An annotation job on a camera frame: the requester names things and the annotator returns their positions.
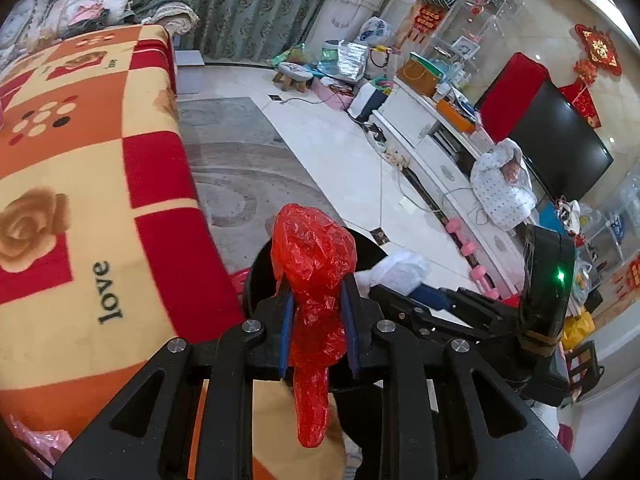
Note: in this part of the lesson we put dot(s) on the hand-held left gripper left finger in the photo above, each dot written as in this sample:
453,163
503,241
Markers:
286,332

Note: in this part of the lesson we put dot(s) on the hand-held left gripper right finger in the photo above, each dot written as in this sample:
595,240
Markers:
351,332

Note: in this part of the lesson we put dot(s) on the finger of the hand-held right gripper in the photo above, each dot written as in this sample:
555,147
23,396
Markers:
431,298
400,300

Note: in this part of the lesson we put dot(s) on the white plastic wad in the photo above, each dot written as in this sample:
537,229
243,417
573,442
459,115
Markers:
400,270

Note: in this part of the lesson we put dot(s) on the black round bin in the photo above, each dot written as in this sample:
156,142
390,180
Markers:
367,257

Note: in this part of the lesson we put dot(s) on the red plastic bag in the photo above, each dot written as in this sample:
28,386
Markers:
310,260

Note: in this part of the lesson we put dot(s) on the yellow bag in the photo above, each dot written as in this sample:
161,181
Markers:
579,330

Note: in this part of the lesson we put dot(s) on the pink dumbbell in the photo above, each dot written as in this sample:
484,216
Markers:
462,237
484,280

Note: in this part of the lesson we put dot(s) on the dark wooden chair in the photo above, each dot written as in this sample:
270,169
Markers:
585,365

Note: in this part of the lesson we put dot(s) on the white dotted baby garment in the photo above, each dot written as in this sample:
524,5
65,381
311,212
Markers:
500,195

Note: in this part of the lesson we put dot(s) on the black television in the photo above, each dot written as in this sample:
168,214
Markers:
555,145

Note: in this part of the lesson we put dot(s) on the grey patterned rug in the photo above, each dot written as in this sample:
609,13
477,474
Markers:
235,160

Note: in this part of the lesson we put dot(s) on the orange tray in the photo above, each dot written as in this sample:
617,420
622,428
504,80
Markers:
454,116

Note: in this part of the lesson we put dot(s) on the white television cabinet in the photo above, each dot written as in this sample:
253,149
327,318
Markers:
415,115

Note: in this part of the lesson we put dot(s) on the white and navy container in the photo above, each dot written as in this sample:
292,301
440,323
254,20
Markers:
367,102

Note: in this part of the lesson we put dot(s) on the red cloth cover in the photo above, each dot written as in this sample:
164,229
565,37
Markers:
515,90

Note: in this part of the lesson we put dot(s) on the silver insulated bag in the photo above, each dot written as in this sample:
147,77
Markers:
352,60

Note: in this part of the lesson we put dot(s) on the small padded wooden stool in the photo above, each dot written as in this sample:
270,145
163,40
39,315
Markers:
294,71

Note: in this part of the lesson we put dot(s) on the white plastic bag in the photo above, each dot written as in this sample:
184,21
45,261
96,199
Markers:
374,30

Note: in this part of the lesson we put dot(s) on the pink plastic bag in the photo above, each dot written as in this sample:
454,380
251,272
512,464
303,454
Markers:
40,447

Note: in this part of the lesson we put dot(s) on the orange red printed blanket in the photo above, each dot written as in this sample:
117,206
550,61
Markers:
75,160

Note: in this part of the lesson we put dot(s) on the red hanging knot ornament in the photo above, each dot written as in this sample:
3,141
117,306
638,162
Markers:
426,20

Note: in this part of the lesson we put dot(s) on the clear acrylic shelf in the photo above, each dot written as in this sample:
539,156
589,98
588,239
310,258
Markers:
492,5

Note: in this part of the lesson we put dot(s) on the white ruffled curtain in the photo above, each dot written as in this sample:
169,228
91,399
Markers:
350,0

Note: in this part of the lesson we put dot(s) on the green patterned curtain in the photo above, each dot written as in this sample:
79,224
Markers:
250,5

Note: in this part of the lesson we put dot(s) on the floral ruffled pillow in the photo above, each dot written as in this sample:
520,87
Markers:
90,7

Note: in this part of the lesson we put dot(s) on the red gold wall ornament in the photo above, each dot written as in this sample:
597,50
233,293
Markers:
597,47

